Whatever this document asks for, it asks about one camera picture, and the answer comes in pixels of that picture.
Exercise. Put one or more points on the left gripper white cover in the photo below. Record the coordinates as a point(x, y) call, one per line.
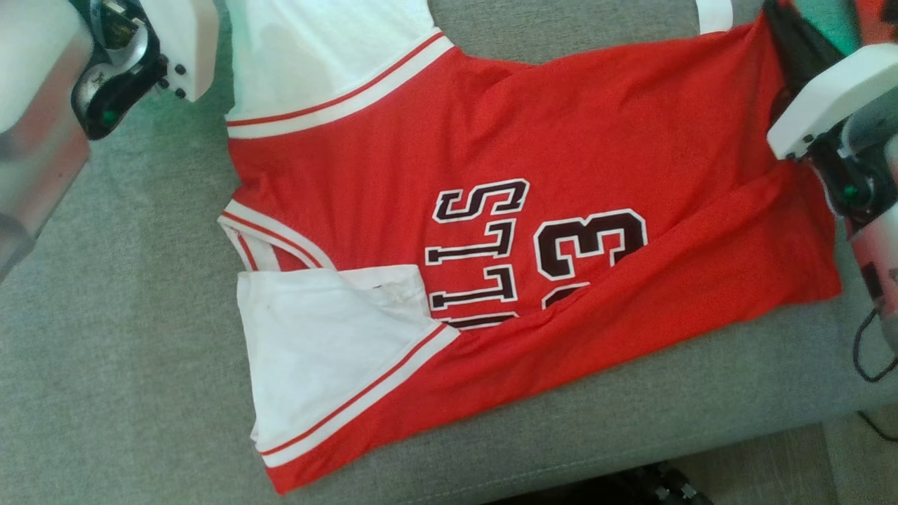
point(151, 56)

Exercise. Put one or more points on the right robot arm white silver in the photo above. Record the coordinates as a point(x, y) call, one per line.
point(880, 273)

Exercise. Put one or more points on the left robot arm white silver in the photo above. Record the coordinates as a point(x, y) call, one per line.
point(31, 119)

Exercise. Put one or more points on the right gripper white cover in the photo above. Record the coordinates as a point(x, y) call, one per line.
point(835, 105)

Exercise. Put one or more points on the large grey sofa seat cushion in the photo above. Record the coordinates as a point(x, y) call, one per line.
point(126, 337)

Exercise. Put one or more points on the red white basketball jersey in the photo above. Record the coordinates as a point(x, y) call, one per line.
point(491, 224)

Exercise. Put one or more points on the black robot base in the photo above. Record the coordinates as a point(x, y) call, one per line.
point(617, 487)

